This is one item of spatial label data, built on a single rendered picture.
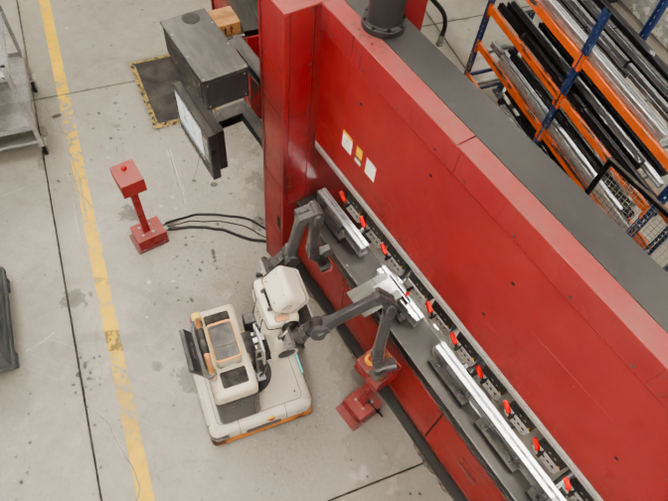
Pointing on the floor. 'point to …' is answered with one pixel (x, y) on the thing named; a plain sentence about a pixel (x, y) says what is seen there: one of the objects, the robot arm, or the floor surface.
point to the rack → (568, 90)
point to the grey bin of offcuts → (6, 327)
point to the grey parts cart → (16, 92)
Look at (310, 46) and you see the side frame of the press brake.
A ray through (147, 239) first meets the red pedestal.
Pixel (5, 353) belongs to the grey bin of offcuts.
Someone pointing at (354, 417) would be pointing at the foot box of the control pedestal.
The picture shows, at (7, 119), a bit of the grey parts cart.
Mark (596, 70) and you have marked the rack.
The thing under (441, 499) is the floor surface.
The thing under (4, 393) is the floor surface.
